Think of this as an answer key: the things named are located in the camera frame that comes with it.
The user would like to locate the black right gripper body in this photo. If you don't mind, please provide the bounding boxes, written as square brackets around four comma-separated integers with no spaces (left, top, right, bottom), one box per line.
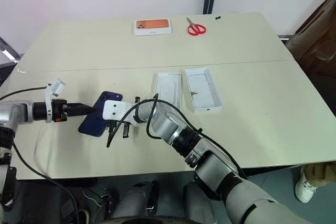
[106,119,132,131]

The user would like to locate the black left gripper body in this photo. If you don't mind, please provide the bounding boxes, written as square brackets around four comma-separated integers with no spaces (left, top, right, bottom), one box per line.
[50,98,70,123]

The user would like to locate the dark blue smartphone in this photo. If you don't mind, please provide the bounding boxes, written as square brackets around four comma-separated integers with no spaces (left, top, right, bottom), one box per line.
[78,91,124,138]

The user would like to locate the white phone box lid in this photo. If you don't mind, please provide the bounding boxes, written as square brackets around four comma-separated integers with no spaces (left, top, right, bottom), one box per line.
[154,71,183,110]

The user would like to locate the white phone box base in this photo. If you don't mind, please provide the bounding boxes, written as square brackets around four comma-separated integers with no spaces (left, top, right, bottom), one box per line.
[184,67,224,114]

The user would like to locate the phone box with orange picture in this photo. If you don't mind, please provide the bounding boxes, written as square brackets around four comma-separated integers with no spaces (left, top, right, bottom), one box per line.
[134,18,173,37]

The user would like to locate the brown cardboard box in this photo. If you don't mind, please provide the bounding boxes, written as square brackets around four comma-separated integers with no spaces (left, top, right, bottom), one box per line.
[285,0,336,78]

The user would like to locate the grey rounded robot leg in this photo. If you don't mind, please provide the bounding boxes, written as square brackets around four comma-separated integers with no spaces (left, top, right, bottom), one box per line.
[109,180,160,220]

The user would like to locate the dark robot torso side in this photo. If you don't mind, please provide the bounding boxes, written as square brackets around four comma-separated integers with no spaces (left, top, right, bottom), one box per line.
[0,126,18,209]

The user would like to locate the white sneaker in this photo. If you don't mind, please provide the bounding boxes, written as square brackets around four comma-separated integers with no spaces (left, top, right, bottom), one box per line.
[295,165,319,204]

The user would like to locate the person's khaki trouser leg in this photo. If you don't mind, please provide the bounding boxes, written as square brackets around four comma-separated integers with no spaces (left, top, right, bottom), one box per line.
[303,162,336,188]

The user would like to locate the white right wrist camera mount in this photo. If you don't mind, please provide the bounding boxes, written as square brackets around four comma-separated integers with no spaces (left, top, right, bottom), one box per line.
[102,100,138,123]

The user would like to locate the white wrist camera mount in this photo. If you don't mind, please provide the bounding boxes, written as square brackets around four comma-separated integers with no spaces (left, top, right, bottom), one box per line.
[102,100,138,123]
[43,78,67,124]

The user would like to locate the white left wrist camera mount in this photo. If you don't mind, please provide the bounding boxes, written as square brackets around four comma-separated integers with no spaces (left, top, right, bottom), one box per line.
[43,78,67,124]

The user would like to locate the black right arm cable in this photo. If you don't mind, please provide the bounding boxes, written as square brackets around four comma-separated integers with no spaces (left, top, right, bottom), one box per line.
[106,93,249,180]

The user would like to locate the metal frame bar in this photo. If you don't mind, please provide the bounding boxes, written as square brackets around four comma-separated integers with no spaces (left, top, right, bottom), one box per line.
[0,37,21,65]

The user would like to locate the red handled scissors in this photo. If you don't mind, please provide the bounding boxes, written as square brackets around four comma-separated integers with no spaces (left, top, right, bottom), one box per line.
[185,17,207,37]

